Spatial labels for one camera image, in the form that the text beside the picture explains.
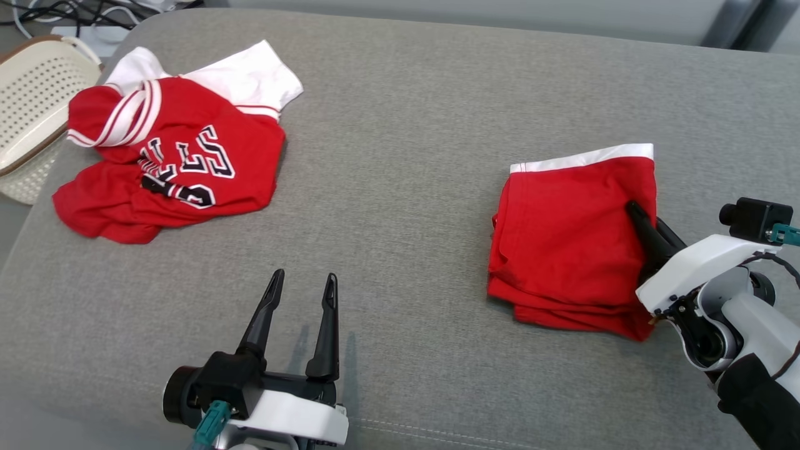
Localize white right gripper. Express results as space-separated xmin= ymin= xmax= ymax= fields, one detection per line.
xmin=626 ymin=200 xmax=782 ymax=313

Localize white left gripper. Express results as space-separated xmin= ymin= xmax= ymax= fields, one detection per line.
xmin=228 ymin=269 xmax=349 ymax=446

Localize red shorts with white band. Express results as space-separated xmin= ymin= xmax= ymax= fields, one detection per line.
xmin=486 ymin=143 xmax=660 ymax=343

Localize red Bulls jersey white sleeves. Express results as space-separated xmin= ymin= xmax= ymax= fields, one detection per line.
xmin=52 ymin=39 xmax=304 ymax=244

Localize grey fabric sofa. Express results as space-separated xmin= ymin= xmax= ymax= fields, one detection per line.
xmin=0 ymin=7 xmax=800 ymax=450

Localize cream laundry basket brown rim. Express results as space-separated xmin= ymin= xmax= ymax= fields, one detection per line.
xmin=0 ymin=35 xmax=104 ymax=206

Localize teal right camera connector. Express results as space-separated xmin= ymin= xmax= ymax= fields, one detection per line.
xmin=767 ymin=223 xmax=800 ymax=246

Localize teal camera connector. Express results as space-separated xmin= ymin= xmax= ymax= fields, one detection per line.
xmin=767 ymin=223 xmax=800 ymax=246
xmin=191 ymin=400 xmax=233 ymax=450

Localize teal left camera connector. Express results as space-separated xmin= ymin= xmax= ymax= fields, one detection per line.
xmin=191 ymin=400 xmax=233 ymax=450

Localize grey partition post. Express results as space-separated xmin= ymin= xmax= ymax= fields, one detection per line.
xmin=700 ymin=0 xmax=785 ymax=51

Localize black cable bundle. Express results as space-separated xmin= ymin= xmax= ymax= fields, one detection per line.
xmin=0 ymin=0 xmax=206 ymax=37

